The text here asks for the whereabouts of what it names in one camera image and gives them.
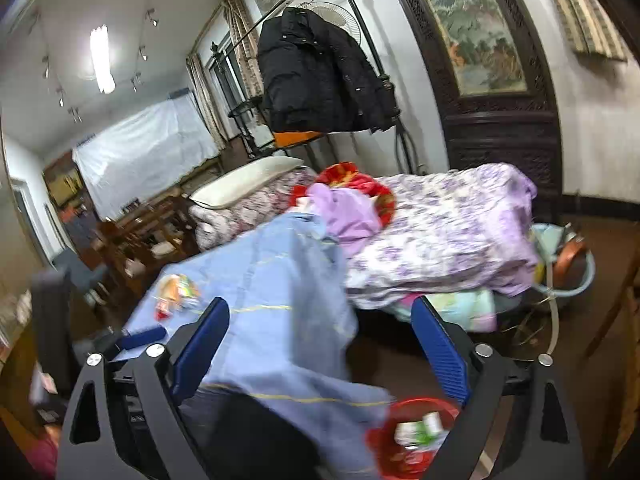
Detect orange snack wrapper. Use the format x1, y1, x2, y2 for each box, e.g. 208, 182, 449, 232
156, 274, 201, 313

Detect red plastic trash basket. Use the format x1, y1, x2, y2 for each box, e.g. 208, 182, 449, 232
367, 398, 459, 479

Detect wooden armchair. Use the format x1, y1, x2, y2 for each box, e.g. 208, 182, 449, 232
98, 194, 198, 299

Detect floral folded quilt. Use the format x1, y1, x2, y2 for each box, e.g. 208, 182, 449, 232
189, 167, 317, 252

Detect light blue bed blanket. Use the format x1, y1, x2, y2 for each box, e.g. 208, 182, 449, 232
126, 212, 392, 479

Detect pastel tie-dye blanket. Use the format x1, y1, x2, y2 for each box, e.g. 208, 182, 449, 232
389, 287, 499, 334

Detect cream pillow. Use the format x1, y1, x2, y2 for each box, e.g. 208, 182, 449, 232
190, 156, 305, 209

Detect white cloth cover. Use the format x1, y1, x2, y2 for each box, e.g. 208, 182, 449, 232
72, 94, 219, 220

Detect copper kettle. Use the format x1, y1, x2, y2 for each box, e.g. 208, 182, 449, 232
552, 226, 588, 288

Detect light blue plastic basin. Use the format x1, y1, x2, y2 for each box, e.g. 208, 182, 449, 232
529, 223, 596, 299

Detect lilac cloth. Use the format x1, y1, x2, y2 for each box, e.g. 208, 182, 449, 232
295, 183, 383, 258

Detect purple floral duvet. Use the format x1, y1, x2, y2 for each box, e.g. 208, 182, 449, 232
345, 162, 538, 310

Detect orange box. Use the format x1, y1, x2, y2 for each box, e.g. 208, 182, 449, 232
273, 131, 323, 148

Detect red patterned blanket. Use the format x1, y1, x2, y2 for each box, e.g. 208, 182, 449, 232
288, 162, 396, 229

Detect ceiling light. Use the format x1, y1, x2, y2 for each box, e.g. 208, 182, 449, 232
89, 25, 116, 94

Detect black puffer jacket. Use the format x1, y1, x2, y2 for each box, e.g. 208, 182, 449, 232
257, 6, 398, 133

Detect framed landscape painting panel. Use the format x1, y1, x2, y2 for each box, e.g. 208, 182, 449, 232
399, 0, 563, 198

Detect white power cable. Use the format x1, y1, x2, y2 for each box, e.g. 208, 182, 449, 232
544, 259, 561, 356

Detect striped wall hanging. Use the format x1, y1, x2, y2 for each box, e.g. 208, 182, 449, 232
553, 0, 628, 63

